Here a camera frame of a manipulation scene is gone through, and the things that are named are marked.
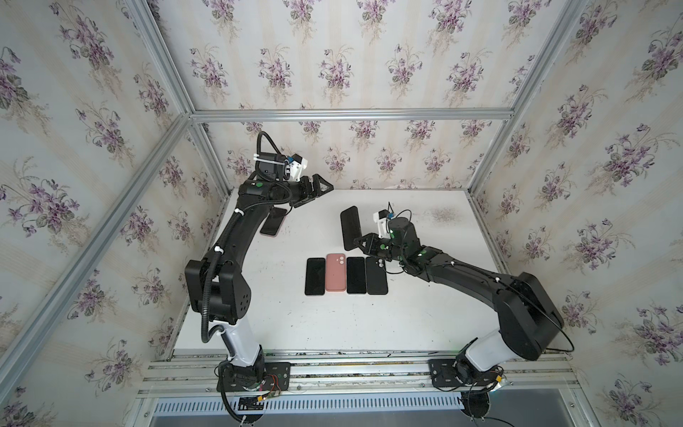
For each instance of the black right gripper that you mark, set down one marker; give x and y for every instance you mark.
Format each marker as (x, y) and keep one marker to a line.
(374, 245)

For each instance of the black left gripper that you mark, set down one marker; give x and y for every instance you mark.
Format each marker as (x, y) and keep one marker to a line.
(307, 189)

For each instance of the black phone case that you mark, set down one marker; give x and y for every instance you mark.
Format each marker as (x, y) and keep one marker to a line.
(376, 277)

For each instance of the black pad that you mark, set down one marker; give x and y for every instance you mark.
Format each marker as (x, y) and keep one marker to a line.
(356, 276)

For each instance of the pink phone case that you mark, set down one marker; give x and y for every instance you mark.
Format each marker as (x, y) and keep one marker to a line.
(335, 273)

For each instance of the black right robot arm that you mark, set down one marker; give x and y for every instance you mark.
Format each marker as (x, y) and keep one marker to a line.
(528, 320)

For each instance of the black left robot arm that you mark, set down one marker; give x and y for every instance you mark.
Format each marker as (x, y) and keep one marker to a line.
(217, 289)

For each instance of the black phone pink edge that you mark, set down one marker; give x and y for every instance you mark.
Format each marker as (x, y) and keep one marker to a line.
(273, 222)

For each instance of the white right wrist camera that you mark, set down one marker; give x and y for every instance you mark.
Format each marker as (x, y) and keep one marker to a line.
(381, 219)

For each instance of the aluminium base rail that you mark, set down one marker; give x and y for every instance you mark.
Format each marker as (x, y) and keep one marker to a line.
(327, 372)

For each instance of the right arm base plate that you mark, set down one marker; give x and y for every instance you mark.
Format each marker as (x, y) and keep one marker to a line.
(455, 373)

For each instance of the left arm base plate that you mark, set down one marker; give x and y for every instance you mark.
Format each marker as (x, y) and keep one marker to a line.
(262, 377)

